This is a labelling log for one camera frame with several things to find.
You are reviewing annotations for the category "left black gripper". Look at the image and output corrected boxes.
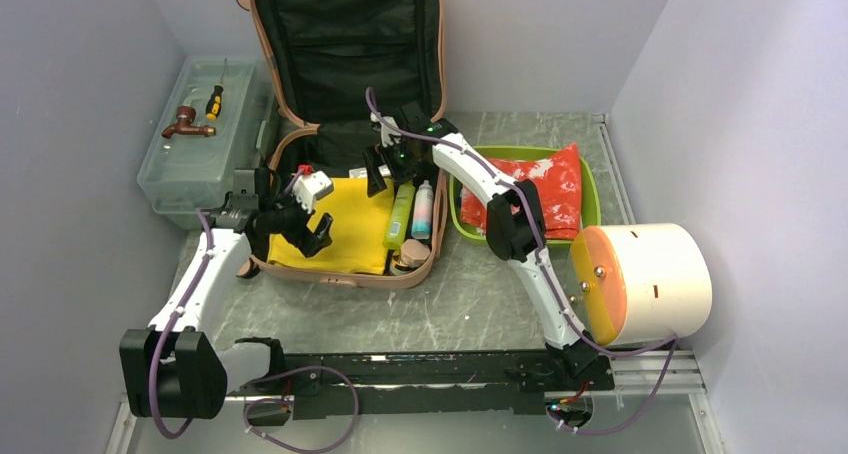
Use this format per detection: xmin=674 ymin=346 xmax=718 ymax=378
xmin=260 ymin=176 xmax=332 ymax=256

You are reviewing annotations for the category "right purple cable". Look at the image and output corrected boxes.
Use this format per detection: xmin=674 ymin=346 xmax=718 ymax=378
xmin=364 ymin=86 xmax=681 ymax=438

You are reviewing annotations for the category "pink hard-shell suitcase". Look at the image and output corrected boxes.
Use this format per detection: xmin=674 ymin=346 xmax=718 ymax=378
xmin=237 ymin=0 xmax=448 ymax=251

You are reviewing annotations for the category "brown brass faucet valve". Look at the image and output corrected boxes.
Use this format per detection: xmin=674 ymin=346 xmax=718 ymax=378
xmin=161 ymin=105 xmax=216 ymax=139

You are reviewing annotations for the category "yellow cloth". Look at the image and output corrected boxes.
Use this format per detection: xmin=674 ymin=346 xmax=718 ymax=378
xmin=268 ymin=178 xmax=394 ymax=275

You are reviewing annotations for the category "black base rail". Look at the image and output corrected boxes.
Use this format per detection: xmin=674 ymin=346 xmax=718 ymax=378
xmin=237 ymin=349 xmax=615 ymax=420

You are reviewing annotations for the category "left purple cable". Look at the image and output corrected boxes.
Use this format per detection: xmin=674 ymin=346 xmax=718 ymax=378
xmin=146 ymin=172 xmax=360 ymax=454

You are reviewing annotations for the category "translucent plastic toolbox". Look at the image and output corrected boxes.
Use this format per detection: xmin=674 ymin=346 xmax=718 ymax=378
xmin=137 ymin=56 xmax=279 ymax=230

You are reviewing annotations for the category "yellow black screwdriver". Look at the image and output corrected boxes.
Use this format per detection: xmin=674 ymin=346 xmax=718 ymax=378
xmin=205 ymin=58 xmax=228 ymax=121

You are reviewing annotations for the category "pink blue spray bottle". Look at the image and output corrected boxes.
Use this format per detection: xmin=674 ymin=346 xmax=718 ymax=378
xmin=410 ymin=180 xmax=434 ymax=240

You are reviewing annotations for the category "purple cable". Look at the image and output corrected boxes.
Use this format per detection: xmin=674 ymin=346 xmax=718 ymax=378
xmin=146 ymin=172 xmax=360 ymax=454
xmin=364 ymin=86 xmax=681 ymax=438

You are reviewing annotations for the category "green plastic tray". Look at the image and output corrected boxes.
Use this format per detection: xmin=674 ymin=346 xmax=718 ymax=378
xmin=449 ymin=156 xmax=601 ymax=248

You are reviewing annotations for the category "red printed package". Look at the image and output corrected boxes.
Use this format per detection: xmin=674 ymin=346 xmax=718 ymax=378
xmin=476 ymin=142 xmax=583 ymax=241

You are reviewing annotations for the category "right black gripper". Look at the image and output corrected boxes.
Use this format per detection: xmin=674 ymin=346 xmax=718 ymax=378
xmin=362 ymin=139 xmax=424 ymax=198

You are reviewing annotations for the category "pink hexagonal lid jar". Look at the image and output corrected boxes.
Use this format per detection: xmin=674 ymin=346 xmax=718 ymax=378
xmin=391 ymin=239 xmax=431 ymax=274

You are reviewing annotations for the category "aluminium frame profile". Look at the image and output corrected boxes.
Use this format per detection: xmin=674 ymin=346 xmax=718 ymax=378
xmin=105 ymin=348 xmax=727 ymax=454

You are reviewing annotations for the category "green yellow bottle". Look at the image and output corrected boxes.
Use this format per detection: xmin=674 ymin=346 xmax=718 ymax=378
xmin=383 ymin=182 xmax=416 ymax=251

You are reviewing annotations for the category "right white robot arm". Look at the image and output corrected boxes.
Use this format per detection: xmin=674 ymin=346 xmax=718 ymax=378
xmin=363 ymin=88 xmax=598 ymax=389

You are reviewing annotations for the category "white cosmetic box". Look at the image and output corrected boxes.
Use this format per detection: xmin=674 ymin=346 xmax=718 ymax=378
xmin=348 ymin=165 xmax=391 ymax=179

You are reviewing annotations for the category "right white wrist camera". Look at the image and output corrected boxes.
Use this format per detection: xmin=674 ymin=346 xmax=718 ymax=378
xmin=370 ymin=113 xmax=402 ymax=148

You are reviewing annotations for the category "cream appliance with orange rim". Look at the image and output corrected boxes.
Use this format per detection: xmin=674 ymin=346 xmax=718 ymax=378
xmin=570 ymin=223 xmax=713 ymax=347

